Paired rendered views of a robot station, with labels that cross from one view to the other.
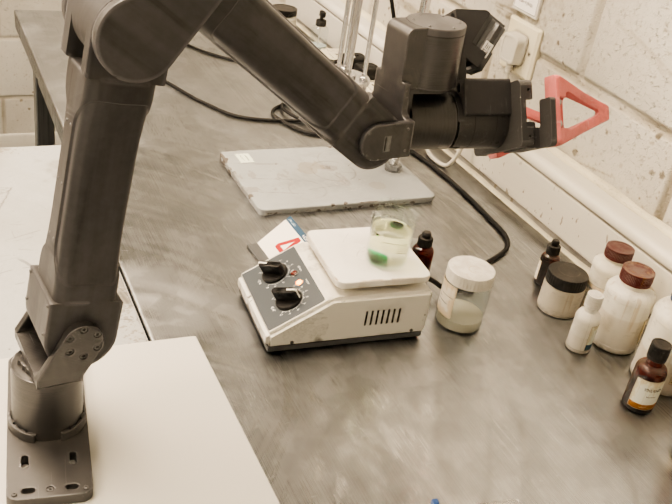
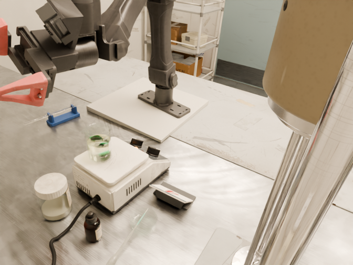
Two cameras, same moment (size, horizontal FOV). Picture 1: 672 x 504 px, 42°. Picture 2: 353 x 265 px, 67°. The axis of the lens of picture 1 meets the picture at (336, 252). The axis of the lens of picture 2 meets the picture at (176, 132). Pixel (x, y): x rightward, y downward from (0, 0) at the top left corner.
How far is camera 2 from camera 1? 1.37 m
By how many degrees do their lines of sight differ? 110
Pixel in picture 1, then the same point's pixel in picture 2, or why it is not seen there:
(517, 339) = (17, 216)
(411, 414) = (69, 152)
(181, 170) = not seen: hidden behind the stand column
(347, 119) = not seen: hidden behind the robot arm
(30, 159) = (345, 192)
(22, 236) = (263, 151)
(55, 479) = (146, 94)
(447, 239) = not seen: outside the picture
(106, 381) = (165, 117)
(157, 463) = (132, 106)
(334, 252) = (126, 149)
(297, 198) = (215, 257)
